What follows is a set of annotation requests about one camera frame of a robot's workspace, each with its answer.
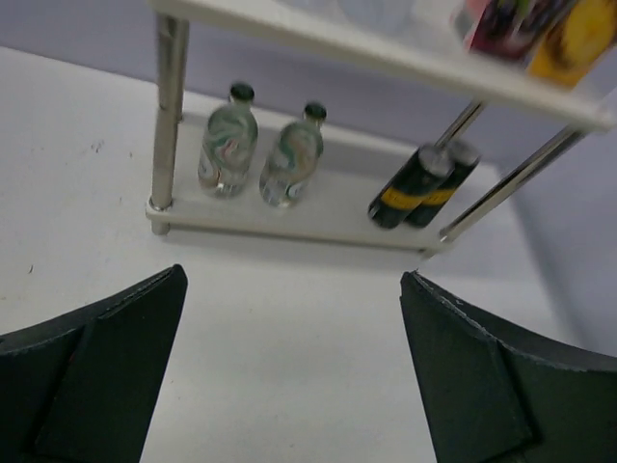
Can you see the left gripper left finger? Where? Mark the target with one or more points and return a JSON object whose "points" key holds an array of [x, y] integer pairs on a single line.
{"points": [[82, 386]]}

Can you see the grape juice carton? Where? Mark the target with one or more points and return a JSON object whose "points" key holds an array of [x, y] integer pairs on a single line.
{"points": [[507, 30]]}

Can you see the clear green cap bottle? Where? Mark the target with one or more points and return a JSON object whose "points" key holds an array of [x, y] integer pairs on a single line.
{"points": [[294, 158], [228, 144]]}

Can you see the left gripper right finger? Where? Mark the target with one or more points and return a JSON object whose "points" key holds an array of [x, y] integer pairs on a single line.
{"points": [[493, 391]]}

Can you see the pineapple juice carton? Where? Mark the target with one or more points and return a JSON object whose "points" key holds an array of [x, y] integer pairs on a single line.
{"points": [[575, 43]]}

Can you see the white two-tier shelf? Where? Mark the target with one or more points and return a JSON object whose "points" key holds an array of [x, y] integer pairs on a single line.
{"points": [[335, 212]]}

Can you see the black yellow drink can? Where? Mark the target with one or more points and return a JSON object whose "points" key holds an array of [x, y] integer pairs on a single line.
{"points": [[426, 170], [465, 158]]}

